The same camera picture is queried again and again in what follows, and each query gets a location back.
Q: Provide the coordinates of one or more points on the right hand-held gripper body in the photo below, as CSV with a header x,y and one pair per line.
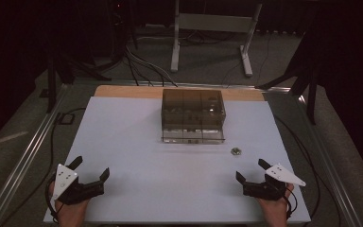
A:
x,y
266,190

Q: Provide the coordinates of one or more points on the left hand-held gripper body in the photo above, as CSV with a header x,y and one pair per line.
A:
x,y
75,190

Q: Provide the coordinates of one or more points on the person's right hand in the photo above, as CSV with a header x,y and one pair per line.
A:
x,y
275,213

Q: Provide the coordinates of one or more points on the person's left hand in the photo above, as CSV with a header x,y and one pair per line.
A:
x,y
71,214

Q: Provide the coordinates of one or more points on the black floor plug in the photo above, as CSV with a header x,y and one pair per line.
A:
x,y
65,118

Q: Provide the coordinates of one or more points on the white table mat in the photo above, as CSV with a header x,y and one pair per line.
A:
x,y
170,183

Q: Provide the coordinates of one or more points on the clear plastic drawer organizer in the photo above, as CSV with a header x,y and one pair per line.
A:
x,y
193,116

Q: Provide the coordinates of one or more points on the black tripod stand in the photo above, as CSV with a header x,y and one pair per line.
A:
x,y
310,88
52,85

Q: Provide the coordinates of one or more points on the wooden table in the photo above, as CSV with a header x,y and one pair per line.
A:
x,y
132,91

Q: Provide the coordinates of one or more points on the white metal stand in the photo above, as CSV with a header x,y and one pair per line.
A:
x,y
216,22

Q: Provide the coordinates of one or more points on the aluminium rail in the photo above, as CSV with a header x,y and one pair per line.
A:
x,y
201,85
22,160
331,176

